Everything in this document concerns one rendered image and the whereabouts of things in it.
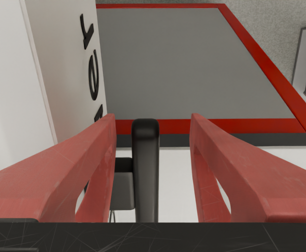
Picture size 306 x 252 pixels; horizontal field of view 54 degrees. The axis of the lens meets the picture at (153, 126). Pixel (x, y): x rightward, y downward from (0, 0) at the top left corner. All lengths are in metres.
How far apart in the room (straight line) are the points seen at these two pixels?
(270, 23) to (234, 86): 0.66
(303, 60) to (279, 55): 0.09
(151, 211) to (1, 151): 0.14
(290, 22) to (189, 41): 0.56
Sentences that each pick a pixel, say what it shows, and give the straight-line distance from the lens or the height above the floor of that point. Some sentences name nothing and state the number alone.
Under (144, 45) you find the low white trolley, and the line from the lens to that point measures 0.63.
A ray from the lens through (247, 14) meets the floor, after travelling 1.10.
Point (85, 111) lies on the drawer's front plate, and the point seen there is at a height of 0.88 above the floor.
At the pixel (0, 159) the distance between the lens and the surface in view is 0.26.
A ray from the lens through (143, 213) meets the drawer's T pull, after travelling 0.16.
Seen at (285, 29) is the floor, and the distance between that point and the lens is 1.16.
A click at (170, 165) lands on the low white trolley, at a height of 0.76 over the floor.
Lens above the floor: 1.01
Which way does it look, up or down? 55 degrees down
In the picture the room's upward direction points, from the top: 179 degrees clockwise
